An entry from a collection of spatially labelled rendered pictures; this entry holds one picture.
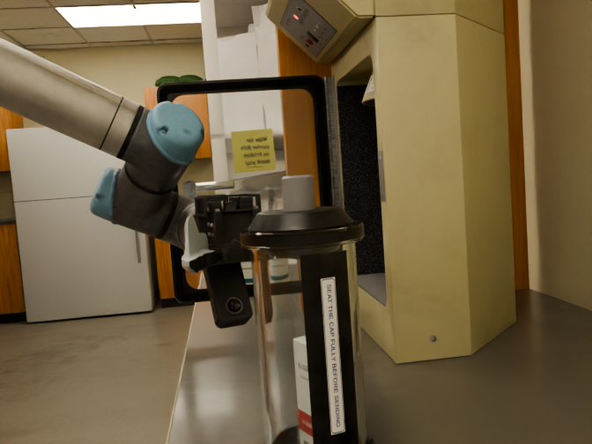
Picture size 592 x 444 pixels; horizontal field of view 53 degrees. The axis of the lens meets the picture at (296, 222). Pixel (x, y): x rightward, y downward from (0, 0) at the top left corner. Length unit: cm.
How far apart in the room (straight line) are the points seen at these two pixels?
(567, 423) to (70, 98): 66
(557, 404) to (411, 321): 22
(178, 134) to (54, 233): 516
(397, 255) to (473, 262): 12
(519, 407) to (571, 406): 5
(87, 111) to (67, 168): 506
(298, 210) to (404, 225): 34
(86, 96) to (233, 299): 30
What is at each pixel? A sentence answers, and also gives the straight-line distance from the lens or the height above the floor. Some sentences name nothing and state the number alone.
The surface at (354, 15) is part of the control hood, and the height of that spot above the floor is 141.
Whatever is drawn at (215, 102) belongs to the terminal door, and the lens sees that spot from 110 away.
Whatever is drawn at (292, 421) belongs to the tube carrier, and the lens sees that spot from 52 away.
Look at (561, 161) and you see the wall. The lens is 125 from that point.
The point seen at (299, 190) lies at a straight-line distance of 50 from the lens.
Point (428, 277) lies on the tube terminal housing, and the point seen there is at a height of 106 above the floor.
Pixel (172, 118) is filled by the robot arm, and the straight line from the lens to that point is 77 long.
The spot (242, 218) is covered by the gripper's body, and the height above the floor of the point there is 116.
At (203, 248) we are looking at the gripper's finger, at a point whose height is 113.
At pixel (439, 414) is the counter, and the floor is 94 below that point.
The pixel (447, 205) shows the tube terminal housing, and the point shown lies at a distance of 84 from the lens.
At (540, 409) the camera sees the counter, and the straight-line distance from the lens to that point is 72.
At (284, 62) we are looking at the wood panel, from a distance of 118.
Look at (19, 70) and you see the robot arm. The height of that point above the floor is 135.
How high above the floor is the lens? 121
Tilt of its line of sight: 5 degrees down
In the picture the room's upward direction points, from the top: 4 degrees counter-clockwise
